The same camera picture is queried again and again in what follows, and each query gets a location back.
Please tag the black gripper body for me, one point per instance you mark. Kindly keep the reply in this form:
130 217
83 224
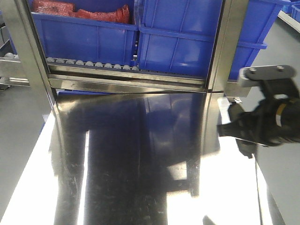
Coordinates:
276 120

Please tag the brake pad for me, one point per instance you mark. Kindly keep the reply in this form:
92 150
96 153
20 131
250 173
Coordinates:
246 148

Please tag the right blue plastic bin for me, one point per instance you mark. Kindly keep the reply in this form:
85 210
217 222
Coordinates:
177 36

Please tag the blue plastic bin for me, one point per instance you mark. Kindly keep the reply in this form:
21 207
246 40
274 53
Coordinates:
89 40
177 36

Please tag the left blue plastic bin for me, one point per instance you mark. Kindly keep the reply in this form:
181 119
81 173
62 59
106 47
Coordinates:
89 40

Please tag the red mesh bag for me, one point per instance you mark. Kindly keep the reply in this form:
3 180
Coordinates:
53 7

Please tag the stainless steel rack frame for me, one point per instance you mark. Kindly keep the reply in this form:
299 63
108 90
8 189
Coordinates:
31 68

